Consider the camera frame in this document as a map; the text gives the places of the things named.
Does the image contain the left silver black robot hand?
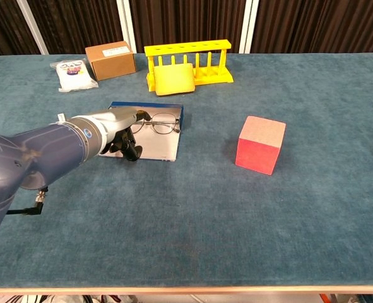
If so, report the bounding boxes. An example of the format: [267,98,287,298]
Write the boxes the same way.
[93,106,152,162]

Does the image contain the wire-frame eyeglasses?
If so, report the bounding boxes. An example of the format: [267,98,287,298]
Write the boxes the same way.
[131,112,181,136]

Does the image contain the grey blue glasses case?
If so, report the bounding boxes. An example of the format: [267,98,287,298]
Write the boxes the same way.
[98,100,185,162]

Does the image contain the brown cardboard box white label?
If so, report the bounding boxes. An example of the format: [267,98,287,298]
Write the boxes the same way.
[85,40,137,81]

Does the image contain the white plastic packet printed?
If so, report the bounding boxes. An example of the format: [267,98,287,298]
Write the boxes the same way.
[49,58,99,93]

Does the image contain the yellow sponge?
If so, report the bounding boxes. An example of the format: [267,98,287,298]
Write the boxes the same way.
[153,62,196,97]

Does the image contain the yellow test tube rack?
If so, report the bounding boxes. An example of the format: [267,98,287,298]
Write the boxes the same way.
[143,39,234,93]

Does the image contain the black pleated curtain panel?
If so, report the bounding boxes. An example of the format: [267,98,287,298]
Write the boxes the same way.
[251,0,373,54]
[0,0,40,56]
[129,0,247,54]
[27,0,124,55]

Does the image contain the blue felt table cloth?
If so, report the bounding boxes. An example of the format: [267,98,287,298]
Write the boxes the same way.
[0,52,373,288]

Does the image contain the pink foam cube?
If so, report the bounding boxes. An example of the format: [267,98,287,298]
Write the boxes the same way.
[235,115,287,176]

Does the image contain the aluminium frame post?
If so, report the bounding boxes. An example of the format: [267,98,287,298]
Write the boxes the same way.
[15,0,50,55]
[239,0,260,54]
[115,0,138,54]

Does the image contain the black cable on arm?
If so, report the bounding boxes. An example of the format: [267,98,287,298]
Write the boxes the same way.
[6,186,50,216]

